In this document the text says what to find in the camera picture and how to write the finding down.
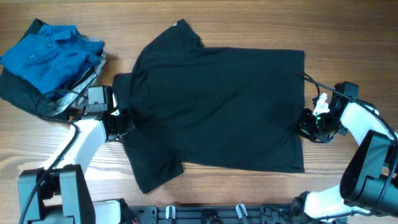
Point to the black t-shirt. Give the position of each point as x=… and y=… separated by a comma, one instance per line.
x=214, y=106

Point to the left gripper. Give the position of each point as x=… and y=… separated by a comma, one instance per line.
x=129, y=126

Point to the dark folded garment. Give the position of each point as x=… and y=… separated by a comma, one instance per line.
x=21, y=93

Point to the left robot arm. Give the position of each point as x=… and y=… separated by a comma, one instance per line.
x=57, y=192

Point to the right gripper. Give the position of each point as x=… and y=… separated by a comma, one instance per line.
x=304, y=129

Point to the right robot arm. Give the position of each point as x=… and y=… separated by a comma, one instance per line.
x=369, y=184

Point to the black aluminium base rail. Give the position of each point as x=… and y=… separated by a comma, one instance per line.
x=261, y=214

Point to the blue button shirt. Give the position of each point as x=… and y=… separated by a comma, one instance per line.
x=54, y=58

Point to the grey folded garment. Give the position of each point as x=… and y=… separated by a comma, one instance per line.
x=88, y=74

